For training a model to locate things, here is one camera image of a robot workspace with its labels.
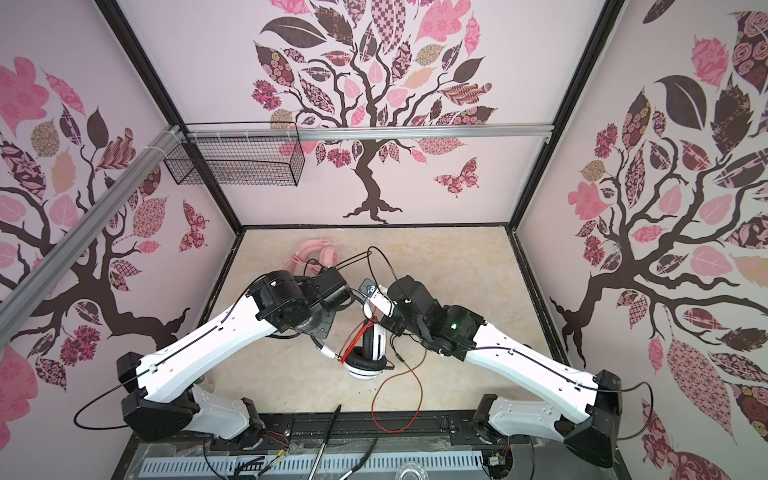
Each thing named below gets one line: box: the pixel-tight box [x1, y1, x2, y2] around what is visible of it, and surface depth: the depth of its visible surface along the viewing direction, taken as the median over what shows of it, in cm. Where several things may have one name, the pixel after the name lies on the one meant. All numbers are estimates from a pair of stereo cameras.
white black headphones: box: [344, 280, 396, 381], surface depth 66 cm
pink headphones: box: [282, 238, 338, 276], surface depth 105 cm
